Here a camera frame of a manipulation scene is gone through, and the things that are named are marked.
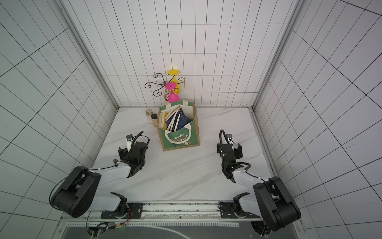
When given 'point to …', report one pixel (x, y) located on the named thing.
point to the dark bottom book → (168, 121)
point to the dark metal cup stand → (156, 93)
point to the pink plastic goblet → (172, 97)
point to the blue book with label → (183, 120)
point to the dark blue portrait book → (167, 126)
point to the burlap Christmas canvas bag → (188, 136)
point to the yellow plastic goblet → (174, 72)
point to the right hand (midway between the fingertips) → (232, 141)
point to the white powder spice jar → (148, 112)
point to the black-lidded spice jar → (154, 118)
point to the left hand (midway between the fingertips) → (129, 146)
